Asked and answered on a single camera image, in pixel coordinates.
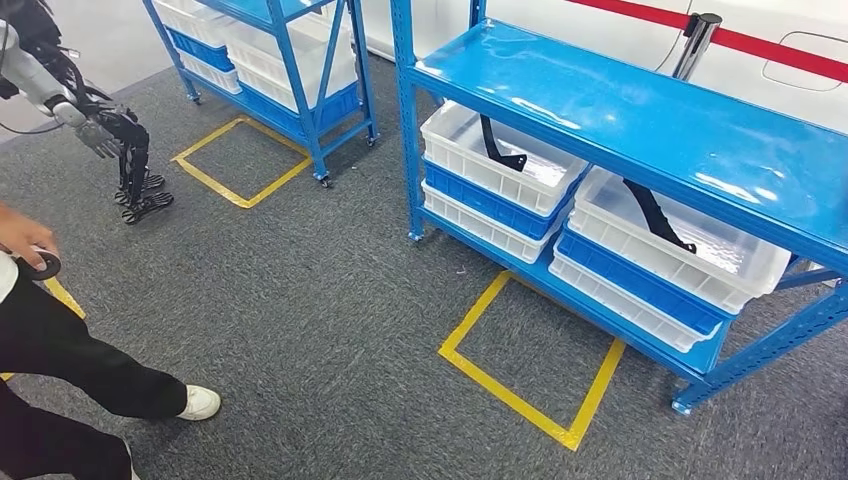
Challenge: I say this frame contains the person's hand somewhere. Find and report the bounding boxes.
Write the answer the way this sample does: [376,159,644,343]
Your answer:
[0,201,60,266]

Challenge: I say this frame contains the black round remote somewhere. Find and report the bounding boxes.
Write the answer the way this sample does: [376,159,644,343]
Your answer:
[16,247,64,282]

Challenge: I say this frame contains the blue metal shelf rack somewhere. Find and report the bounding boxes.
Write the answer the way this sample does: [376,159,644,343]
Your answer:
[389,0,848,417]
[141,0,381,189]

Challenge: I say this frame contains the black curved part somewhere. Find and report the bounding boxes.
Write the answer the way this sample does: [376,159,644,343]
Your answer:
[479,115,529,173]
[621,178,699,256]

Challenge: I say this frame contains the person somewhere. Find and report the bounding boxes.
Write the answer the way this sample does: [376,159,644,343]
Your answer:
[0,201,223,480]

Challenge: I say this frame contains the black humanoid robot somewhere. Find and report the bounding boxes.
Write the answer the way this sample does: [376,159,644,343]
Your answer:
[0,0,176,226]

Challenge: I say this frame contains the yellow floor tape marking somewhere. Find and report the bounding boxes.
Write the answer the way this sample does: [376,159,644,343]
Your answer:
[436,269,628,453]
[170,115,313,211]

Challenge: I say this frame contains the translucent white bin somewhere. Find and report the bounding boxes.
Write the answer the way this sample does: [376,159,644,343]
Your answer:
[223,7,360,115]

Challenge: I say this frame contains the large blue bin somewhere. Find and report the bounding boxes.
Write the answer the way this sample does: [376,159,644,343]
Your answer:
[237,80,364,140]

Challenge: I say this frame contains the red barrier belt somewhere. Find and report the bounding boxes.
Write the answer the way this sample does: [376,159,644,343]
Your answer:
[711,27,848,85]
[564,0,692,30]

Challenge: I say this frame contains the chrome stanchion post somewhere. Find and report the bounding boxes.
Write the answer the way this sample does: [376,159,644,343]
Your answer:
[671,12,724,83]

